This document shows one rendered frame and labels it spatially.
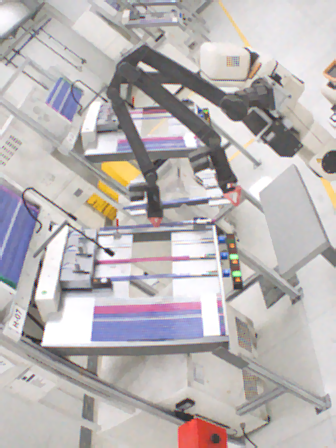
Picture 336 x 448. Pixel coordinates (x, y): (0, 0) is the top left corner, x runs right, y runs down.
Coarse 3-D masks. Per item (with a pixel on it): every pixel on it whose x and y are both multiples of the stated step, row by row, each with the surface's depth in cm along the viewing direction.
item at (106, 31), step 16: (112, 0) 605; (80, 16) 619; (96, 16) 568; (112, 16) 578; (128, 16) 596; (144, 16) 598; (160, 16) 633; (176, 16) 606; (80, 32) 580; (96, 32) 581; (112, 32) 582; (128, 32) 579; (112, 48) 596; (160, 48) 608; (176, 48) 601; (144, 64) 621; (192, 64) 612
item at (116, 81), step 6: (114, 72) 187; (150, 72) 190; (156, 72) 190; (114, 78) 188; (120, 78) 188; (126, 78) 189; (156, 78) 191; (162, 78) 191; (168, 78) 191; (114, 84) 188; (120, 84) 189; (174, 84) 194; (180, 84) 194; (108, 90) 189; (120, 90) 189
